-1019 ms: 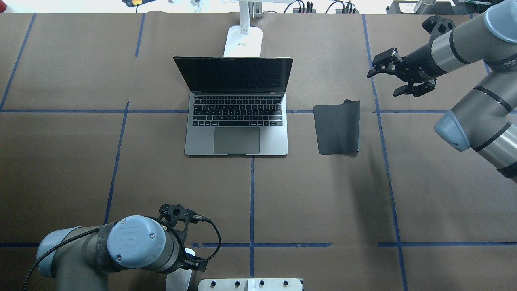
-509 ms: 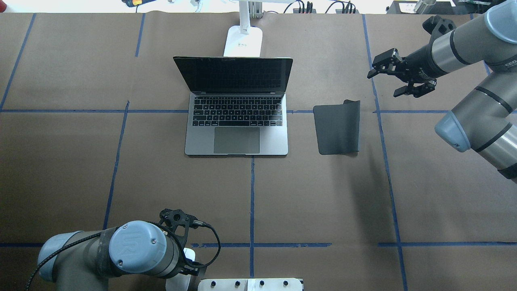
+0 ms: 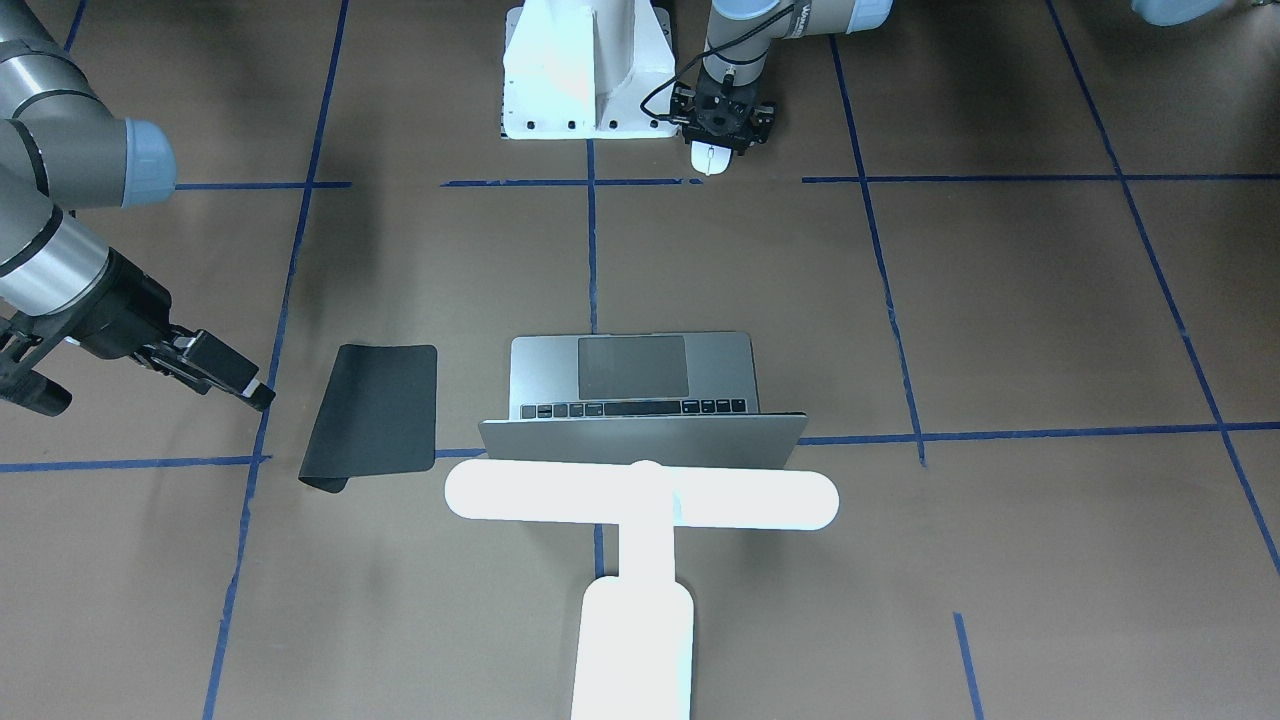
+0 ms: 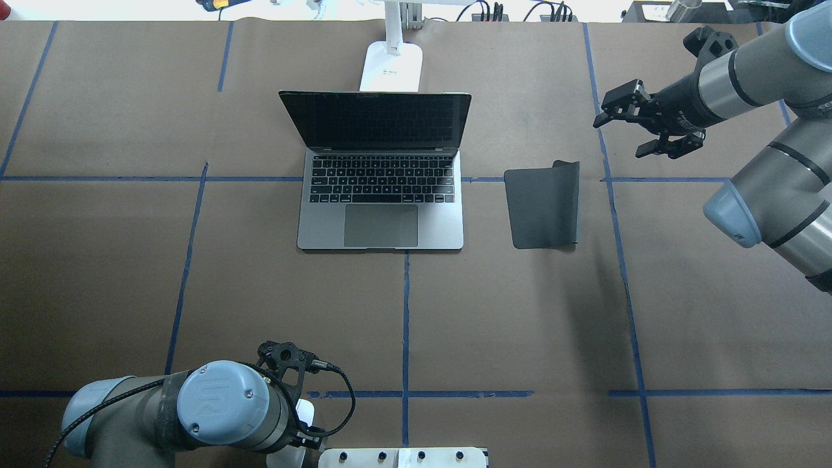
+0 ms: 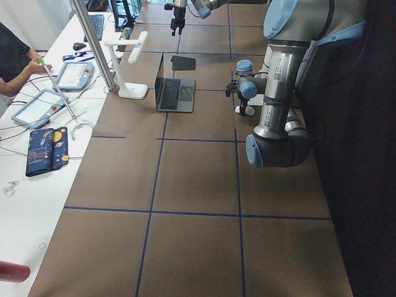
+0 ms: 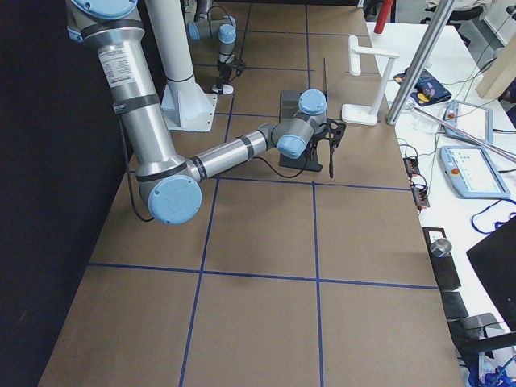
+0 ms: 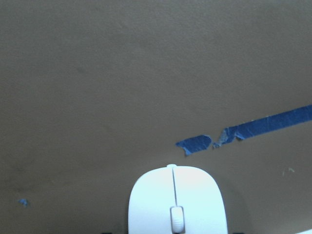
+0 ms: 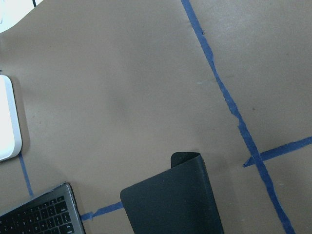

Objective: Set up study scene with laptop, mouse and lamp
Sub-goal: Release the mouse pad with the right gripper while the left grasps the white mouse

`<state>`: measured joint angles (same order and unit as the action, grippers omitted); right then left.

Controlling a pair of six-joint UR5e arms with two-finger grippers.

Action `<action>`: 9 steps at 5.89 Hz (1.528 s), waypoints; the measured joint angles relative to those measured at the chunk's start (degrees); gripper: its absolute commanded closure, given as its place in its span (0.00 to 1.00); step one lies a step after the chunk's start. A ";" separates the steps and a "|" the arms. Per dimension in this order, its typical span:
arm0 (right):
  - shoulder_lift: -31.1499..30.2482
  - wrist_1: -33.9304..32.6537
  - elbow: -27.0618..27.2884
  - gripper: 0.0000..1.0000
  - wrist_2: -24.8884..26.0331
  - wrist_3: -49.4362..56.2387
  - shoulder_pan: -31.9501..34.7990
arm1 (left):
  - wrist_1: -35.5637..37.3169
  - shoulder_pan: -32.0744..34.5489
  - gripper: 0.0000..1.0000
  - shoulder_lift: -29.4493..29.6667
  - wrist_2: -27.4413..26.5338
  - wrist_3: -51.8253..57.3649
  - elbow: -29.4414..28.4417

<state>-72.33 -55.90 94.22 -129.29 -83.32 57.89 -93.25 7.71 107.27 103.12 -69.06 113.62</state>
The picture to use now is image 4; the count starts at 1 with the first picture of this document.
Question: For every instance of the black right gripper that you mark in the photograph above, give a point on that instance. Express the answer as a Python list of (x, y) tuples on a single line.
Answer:
[(676, 112)]

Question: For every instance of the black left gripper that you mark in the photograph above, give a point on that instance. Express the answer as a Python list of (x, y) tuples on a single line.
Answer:
[(290, 436)]

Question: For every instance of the black mouse pad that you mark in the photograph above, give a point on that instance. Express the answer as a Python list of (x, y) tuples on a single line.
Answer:
[(543, 206)]

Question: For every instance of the grey laptop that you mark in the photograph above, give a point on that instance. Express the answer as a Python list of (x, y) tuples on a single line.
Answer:
[(381, 169)]

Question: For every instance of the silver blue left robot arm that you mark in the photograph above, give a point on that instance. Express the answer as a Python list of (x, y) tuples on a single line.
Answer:
[(145, 422)]

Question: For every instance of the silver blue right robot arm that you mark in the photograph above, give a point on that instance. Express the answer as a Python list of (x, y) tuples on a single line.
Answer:
[(777, 198)]

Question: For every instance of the white desk lamp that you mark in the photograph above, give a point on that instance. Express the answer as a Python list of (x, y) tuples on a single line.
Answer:
[(394, 65)]

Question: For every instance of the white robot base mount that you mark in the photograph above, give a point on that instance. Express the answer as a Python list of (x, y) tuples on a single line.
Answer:
[(405, 457)]

